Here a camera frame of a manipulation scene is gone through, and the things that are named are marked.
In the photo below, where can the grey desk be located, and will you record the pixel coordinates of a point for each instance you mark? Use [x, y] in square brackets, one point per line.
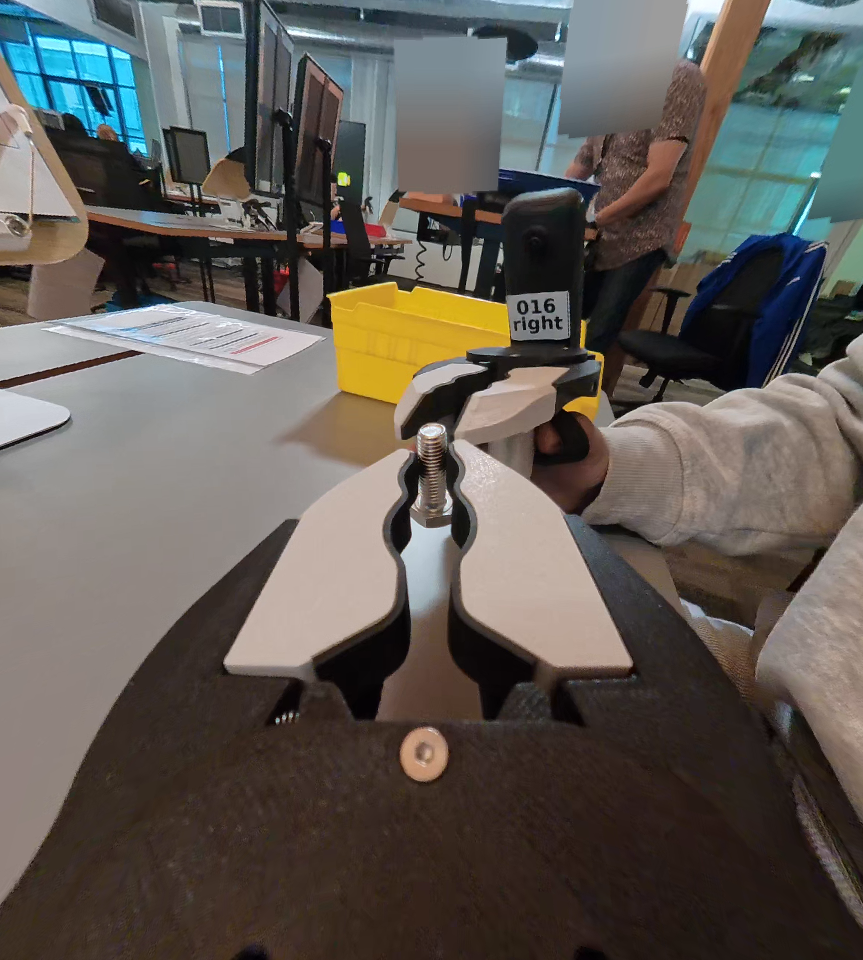
[139, 487]

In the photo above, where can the laminated instruction sheet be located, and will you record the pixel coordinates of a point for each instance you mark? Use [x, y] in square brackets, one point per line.
[184, 337]

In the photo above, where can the blue jacket with white stripes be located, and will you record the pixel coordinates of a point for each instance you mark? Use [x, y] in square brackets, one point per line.
[799, 300]

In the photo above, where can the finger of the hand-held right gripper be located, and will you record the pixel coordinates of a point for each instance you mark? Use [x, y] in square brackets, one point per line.
[415, 409]
[510, 409]

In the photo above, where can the person's right hand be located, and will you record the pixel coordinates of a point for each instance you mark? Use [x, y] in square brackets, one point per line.
[585, 480]

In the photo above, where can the wooden pillar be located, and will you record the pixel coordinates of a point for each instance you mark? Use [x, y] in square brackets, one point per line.
[728, 112]

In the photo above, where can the yellow plastic bin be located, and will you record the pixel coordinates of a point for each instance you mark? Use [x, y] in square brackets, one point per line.
[379, 345]

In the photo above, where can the person's right forearm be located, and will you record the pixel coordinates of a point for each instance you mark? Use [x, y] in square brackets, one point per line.
[739, 465]

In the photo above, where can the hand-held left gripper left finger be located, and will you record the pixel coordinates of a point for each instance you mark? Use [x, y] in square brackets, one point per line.
[326, 585]

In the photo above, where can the black office chair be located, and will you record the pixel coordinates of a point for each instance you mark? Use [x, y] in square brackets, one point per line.
[656, 345]

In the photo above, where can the small black monitor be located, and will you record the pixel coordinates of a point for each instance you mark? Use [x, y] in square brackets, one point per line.
[188, 156]

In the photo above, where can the steel hex bolt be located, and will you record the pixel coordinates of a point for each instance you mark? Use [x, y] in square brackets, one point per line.
[431, 480]

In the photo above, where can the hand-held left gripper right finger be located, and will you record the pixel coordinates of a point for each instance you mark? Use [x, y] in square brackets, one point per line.
[536, 585]

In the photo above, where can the tall black monitor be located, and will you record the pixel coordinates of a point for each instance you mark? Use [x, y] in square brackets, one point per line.
[319, 135]
[270, 97]

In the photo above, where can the wooden background desk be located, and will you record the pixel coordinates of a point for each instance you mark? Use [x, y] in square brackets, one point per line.
[214, 229]

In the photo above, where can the blue bin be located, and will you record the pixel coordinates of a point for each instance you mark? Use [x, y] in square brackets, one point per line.
[544, 186]

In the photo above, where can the person's light fleece sweater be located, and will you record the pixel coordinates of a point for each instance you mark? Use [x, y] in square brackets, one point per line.
[844, 637]

